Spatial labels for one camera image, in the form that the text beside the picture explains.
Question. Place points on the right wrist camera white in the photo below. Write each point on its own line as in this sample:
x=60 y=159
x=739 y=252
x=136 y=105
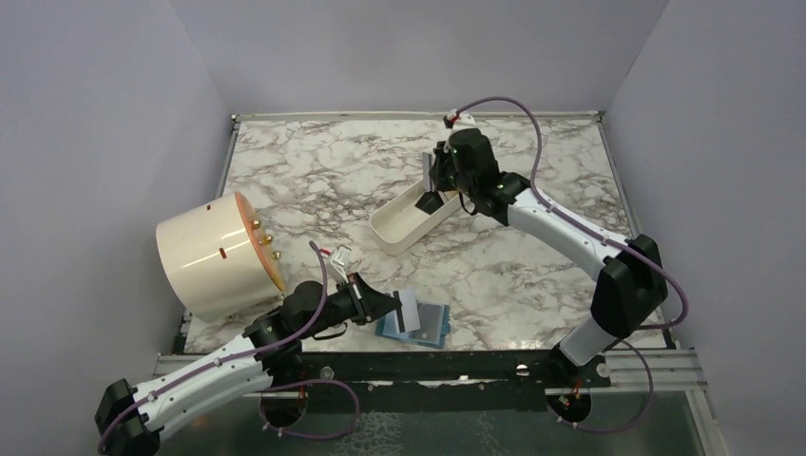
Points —
x=459 y=121

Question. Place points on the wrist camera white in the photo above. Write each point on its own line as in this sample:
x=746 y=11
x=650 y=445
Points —
x=459 y=121
x=338 y=263

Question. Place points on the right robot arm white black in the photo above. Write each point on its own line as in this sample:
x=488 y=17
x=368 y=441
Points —
x=628 y=284

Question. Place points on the blue leather card holder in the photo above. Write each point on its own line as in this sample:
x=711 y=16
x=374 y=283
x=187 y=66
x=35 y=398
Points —
x=387 y=328

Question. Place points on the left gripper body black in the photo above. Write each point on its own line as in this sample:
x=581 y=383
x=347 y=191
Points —
x=347 y=300

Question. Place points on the white credit card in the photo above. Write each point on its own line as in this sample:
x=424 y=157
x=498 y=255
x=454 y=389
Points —
x=407 y=317

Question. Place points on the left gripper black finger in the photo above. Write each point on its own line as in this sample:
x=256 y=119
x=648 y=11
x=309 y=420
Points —
x=371 y=286
x=378 y=305

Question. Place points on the white oblong plastic tray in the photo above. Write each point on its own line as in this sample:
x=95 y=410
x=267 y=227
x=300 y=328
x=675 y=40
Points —
x=397 y=225

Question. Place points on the black card in tray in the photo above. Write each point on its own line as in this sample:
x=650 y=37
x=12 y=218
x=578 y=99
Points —
x=430 y=202

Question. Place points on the cream cylindrical container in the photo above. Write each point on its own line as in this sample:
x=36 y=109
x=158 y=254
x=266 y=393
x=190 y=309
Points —
x=218 y=258

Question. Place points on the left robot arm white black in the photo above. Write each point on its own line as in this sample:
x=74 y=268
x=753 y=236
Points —
x=135 y=419

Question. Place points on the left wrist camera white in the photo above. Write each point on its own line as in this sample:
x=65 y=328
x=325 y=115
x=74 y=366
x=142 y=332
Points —
x=338 y=263

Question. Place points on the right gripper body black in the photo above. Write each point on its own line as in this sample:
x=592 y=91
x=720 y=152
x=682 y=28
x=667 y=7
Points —
x=445 y=176

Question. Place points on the grey card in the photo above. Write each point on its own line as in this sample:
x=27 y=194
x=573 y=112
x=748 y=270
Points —
x=431 y=318

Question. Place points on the black front mounting rail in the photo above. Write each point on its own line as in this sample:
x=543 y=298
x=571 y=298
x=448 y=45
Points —
x=431 y=381

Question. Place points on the white cards stack in tray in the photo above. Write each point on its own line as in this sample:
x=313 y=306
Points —
x=427 y=164

